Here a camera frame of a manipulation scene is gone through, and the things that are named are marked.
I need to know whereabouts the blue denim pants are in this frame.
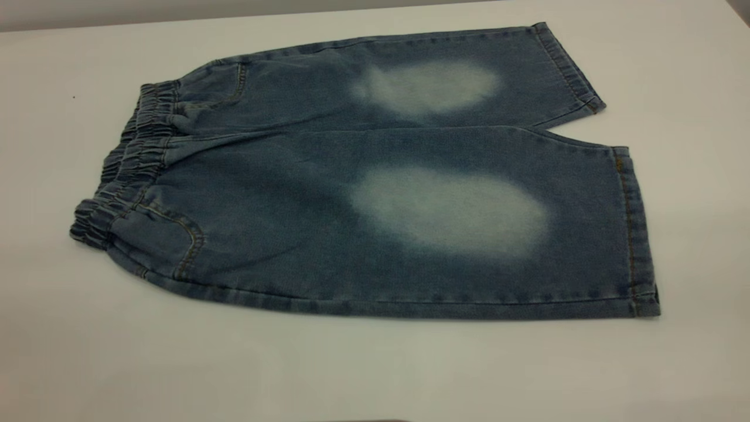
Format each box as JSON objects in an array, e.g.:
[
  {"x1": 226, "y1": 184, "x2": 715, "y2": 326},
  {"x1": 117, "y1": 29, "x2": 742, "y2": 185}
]
[{"x1": 69, "y1": 22, "x2": 662, "y2": 320}]

